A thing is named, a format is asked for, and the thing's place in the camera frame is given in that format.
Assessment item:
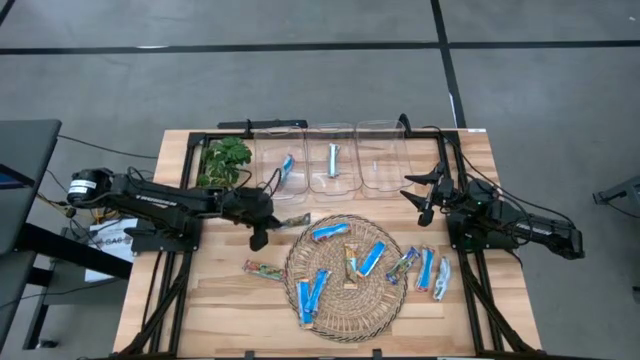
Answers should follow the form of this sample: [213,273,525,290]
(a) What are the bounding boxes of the black floor cable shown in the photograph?
[597,199,640,221]
[56,133,160,160]

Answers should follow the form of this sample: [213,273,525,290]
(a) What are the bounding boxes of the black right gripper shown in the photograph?
[398,161,457,227]

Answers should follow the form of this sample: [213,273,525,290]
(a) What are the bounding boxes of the green red granola bar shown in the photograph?
[242,258,287,283]

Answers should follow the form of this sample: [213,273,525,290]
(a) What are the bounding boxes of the blue red-edged granola bar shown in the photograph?
[414,246,437,294]

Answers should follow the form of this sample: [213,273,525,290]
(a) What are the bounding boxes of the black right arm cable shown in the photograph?
[398,113,577,229]

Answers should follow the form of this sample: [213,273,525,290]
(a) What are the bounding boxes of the clear plastic bin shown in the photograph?
[304,122,363,197]
[253,124,310,205]
[354,118,415,194]

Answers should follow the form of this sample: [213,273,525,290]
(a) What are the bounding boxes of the green grey granola bar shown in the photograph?
[279,213,313,231]

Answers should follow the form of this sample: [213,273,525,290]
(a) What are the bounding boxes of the white paper sheet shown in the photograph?
[83,216,140,284]

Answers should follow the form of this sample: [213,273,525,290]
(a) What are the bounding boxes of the grey stand leg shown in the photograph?
[592,173,640,207]

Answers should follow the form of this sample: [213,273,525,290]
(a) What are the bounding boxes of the green purple granola bar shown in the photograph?
[384,246,422,286]

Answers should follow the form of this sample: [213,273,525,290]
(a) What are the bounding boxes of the yellow cable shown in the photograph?
[37,192,122,225]

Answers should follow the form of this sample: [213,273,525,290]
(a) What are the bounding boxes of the black metal table frame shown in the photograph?
[113,127,544,360]

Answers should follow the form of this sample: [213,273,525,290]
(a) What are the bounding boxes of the white silver granola bar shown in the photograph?
[326,142,342,180]

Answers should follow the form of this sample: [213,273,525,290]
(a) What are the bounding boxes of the blue screen device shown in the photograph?
[0,163,25,190]

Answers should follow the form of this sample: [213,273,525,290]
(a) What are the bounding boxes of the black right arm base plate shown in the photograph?
[446,209,521,252]

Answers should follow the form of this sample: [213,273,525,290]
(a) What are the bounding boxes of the round woven straw placemat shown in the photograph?
[282,213,408,345]

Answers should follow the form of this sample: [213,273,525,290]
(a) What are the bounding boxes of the blue red white granola bar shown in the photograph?
[278,152,297,185]

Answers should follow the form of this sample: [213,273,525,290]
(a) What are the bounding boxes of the black flat bar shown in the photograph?
[216,118,310,131]

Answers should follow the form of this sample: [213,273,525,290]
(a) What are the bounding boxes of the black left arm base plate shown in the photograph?
[130,218,204,254]

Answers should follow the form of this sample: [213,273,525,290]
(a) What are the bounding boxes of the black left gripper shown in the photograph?
[219,187,289,253]

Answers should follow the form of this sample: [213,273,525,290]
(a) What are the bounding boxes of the grey desk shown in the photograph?
[0,118,135,351]

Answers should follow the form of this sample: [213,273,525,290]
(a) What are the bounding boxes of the brown orange granola bar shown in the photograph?
[342,242,361,291]

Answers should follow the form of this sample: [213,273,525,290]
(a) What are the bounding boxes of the green plant in white pot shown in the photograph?
[195,135,254,190]

